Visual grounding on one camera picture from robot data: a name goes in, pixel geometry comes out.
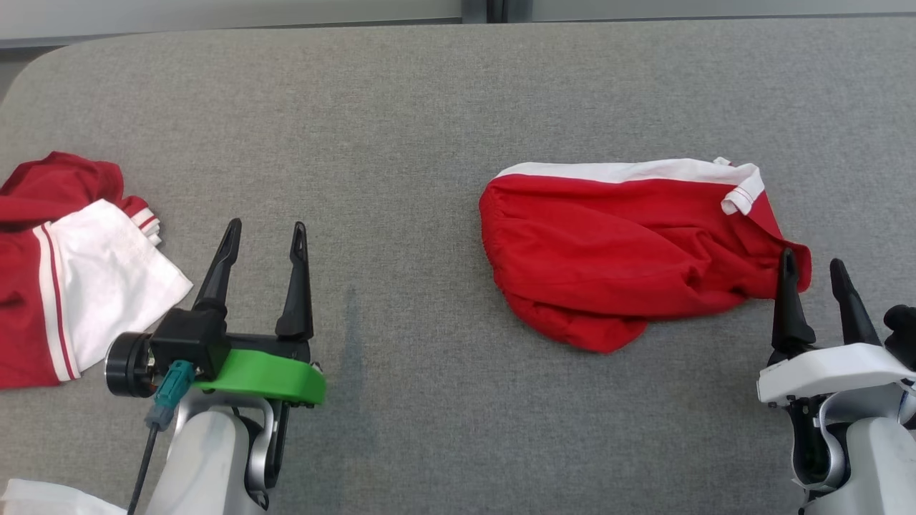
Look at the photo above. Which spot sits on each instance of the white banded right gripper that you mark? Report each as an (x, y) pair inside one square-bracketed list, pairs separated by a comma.
[(830, 372)]

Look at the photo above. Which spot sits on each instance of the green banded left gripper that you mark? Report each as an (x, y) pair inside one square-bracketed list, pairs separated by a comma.
[(272, 375)]

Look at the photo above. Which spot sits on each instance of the red jersey with white sleeve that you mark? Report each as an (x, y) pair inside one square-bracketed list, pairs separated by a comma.
[(107, 279)]

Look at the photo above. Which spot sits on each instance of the red shorts with white waistband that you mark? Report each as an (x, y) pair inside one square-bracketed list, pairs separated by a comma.
[(608, 257)]

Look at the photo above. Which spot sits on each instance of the white paper tag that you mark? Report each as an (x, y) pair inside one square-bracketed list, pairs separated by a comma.
[(50, 501)]

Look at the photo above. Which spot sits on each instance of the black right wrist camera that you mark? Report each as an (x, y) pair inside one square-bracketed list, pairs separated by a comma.
[(903, 332)]

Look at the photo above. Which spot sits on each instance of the grey partition post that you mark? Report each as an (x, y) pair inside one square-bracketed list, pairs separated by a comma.
[(497, 10)]

